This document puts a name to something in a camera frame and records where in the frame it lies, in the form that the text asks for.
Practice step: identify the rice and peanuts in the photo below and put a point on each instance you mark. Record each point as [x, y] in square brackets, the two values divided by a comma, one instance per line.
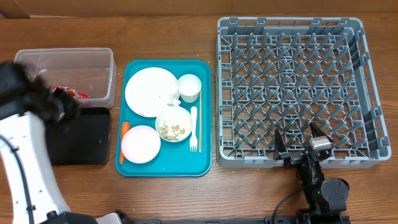
[172, 132]

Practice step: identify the white napkin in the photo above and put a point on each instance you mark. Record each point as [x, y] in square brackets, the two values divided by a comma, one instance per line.
[174, 100]

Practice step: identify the white plastic fork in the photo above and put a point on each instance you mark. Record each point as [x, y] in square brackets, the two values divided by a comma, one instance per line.
[193, 138]

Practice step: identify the black plastic tray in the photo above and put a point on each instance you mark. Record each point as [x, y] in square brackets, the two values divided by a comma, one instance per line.
[81, 141]

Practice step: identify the grey dishwasher rack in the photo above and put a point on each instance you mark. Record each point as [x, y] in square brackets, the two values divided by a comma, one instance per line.
[284, 73]

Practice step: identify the teal plastic tray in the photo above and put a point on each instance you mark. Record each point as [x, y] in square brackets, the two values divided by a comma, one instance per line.
[174, 158]

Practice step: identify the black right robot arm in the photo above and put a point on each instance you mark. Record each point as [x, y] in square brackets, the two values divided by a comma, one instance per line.
[326, 197]

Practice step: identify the red snack wrapper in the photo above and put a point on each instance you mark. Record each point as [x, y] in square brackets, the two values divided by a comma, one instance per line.
[72, 92]

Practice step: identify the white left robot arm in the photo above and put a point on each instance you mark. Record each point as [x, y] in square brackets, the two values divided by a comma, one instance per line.
[27, 107]

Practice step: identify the white cup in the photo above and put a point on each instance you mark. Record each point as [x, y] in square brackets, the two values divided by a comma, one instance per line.
[189, 87]

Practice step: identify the small pink plate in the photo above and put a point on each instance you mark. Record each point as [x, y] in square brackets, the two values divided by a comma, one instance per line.
[141, 144]

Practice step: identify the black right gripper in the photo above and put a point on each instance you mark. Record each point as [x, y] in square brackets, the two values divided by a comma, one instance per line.
[291, 157]

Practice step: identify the orange carrot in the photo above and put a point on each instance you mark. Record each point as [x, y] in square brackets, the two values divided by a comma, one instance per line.
[125, 127]

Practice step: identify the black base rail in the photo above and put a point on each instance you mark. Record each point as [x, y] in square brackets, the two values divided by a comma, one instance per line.
[266, 220]

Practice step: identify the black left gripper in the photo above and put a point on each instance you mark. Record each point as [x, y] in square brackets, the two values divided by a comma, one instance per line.
[71, 105]

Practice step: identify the white bowl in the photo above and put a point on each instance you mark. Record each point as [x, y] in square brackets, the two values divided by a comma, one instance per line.
[175, 115]

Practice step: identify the clear plastic bin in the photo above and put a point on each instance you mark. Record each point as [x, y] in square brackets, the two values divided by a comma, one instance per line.
[89, 71]

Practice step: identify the large white plate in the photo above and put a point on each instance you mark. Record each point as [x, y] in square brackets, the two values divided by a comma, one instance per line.
[147, 91]

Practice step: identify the wooden chopstick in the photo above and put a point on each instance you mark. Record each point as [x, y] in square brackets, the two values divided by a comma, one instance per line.
[200, 124]

